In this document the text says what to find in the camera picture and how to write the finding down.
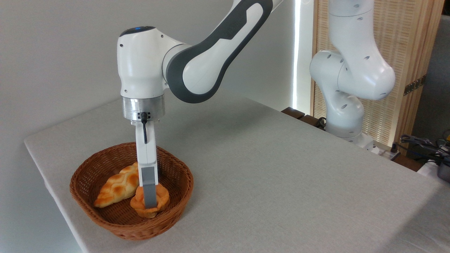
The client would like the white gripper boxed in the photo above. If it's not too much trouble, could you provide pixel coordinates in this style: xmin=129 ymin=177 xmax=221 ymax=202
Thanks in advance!
xmin=135 ymin=120 xmax=160 ymax=209

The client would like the round orange bread bun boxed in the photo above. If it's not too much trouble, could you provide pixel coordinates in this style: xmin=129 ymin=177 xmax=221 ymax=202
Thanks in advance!
xmin=130 ymin=183 xmax=170 ymax=219

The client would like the braided bread loaf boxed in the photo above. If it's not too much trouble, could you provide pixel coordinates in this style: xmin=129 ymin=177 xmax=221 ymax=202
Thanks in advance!
xmin=94 ymin=162 xmax=140 ymax=208

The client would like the brown wicker basket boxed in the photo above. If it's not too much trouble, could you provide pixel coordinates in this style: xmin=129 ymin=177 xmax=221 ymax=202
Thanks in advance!
xmin=70 ymin=142 xmax=194 ymax=241

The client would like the dark brown wooden block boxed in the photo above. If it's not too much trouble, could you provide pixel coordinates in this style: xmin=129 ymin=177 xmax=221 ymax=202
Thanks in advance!
xmin=299 ymin=114 xmax=327 ymax=131
xmin=281 ymin=107 xmax=306 ymax=120

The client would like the white power strip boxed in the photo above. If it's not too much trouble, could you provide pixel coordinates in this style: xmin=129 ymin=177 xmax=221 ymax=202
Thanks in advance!
xmin=372 ymin=142 xmax=400 ymax=161

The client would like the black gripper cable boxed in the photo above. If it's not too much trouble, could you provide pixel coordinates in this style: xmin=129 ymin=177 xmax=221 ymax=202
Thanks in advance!
xmin=137 ymin=111 xmax=151 ymax=145

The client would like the tangled black cable bundle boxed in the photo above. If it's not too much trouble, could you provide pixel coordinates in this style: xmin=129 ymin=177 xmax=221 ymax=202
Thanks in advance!
xmin=400 ymin=134 xmax=450 ymax=166

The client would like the black metal hinge bracket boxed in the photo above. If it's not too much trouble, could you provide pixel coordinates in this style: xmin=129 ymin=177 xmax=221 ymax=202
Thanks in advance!
xmin=404 ymin=75 xmax=427 ymax=96

